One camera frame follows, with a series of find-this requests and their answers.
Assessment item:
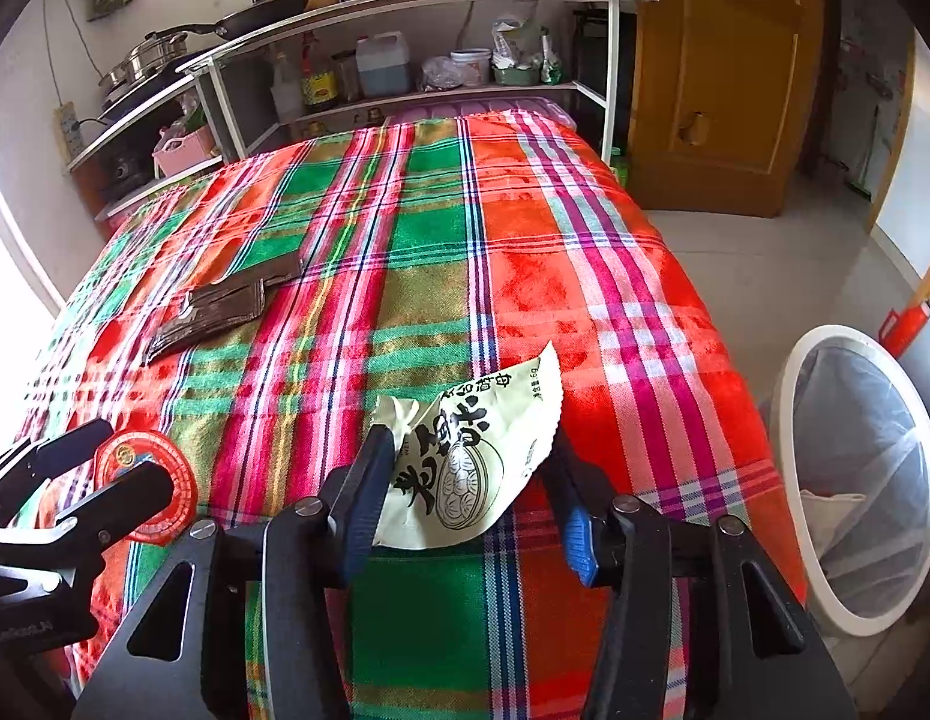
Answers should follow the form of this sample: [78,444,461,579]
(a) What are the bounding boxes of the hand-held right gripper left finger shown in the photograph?
[71,426,397,720]

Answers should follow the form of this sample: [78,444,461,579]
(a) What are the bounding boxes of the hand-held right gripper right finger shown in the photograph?
[544,439,860,720]

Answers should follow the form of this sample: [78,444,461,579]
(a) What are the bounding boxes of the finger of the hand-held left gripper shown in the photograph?
[0,418,115,526]
[56,461,175,552]

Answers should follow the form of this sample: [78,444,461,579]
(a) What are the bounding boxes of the red round plastic lid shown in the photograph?
[94,429,200,545]

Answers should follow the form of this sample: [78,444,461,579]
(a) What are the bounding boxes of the pale green snack packet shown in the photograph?
[371,341,565,550]

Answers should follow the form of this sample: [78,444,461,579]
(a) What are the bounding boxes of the white round trash bin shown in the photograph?
[769,324,930,638]

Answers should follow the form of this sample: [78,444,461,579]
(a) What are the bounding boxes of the short brown snack wrapper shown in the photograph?
[142,289,267,368]

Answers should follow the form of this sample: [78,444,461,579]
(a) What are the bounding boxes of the long brown snack wrapper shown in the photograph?
[187,251,305,308]

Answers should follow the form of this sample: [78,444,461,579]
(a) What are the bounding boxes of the red green plaid blanket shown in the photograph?
[15,109,811,720]

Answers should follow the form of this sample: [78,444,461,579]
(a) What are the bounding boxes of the clear bin liner bag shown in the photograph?
[795,341,923,616]

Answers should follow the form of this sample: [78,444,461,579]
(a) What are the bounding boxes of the beige power strip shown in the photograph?
[54,101,83,166]

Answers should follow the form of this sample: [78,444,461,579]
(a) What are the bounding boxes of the pink plastic basket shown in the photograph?
[151,124,218,177]

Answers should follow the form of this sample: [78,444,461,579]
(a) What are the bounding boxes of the grey metal stove shelf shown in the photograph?
[64,64,233,222]

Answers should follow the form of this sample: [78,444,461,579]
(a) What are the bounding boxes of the black induction cooker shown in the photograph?
[97,75,211,125]

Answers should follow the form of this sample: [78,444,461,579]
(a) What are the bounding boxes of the steel steamer pot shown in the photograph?
[97,28,192,91]

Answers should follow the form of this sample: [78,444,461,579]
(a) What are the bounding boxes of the clear plastic bottle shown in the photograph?
[270,52,305,121]

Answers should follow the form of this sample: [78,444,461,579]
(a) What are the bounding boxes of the purple striped mat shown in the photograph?
[386,96,578,132]

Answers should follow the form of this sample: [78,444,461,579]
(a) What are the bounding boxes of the red cap soy sauce bottle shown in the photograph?
[300,34,340,115]

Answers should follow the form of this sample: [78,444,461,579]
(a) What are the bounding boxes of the dark glass jar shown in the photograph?
[331,51,361,102]

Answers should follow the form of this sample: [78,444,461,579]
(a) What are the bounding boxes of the crumpled clear plastic bag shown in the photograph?
[418,56,466,92]

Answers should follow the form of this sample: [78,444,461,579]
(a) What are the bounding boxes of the blue liquid plastic jug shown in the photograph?
[355,30,412,98]

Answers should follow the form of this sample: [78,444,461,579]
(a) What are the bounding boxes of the white plastic tub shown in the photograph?
[450,49,492,87]

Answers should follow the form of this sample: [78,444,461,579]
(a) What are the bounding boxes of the wooden door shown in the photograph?
[626,0,826,218]

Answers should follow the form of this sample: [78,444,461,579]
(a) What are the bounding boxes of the black frying pan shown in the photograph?
[146,0,314,42]

